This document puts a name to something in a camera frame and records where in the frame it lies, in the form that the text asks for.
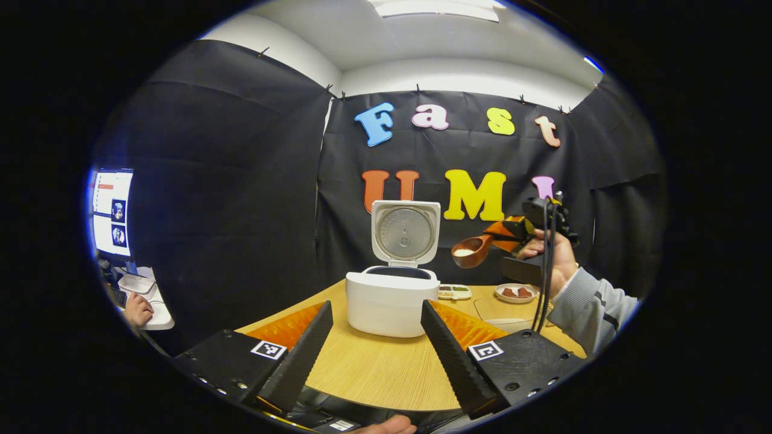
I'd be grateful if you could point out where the white rice cooker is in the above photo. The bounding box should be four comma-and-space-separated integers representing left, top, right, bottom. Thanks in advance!
346, 200, 441, 338

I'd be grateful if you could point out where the brown wooden spoon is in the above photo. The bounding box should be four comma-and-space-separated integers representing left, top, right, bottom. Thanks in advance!
451, 234, 504, 269

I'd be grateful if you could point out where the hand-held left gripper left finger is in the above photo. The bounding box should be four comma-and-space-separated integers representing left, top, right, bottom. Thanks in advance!
172, 300, 334, 415

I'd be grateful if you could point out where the white flat object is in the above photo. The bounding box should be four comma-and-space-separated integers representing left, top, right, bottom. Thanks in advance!
118, 274, 176, 331

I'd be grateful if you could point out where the clear box of rice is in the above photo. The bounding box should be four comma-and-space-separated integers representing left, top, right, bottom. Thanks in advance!
473, 297, 552, 333

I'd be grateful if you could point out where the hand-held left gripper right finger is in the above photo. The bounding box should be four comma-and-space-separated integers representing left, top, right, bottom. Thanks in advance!
420, 300, 589, 420

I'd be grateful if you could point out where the white round plate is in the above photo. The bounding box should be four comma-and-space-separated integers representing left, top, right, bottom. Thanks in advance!
494, 283, 539, 304

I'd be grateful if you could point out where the black backdrop cloth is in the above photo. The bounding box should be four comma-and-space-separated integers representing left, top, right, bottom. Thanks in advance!
93, 39, 667, 350

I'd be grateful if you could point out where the computer monitor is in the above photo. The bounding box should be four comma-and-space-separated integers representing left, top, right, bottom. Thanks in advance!
90, 169, 134, 260

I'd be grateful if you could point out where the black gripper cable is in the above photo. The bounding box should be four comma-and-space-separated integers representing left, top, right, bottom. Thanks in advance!
531, 196, 560, 333

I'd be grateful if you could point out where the large ceiling light panel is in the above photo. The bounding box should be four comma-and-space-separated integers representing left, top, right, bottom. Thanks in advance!
368, 0, 501, 24

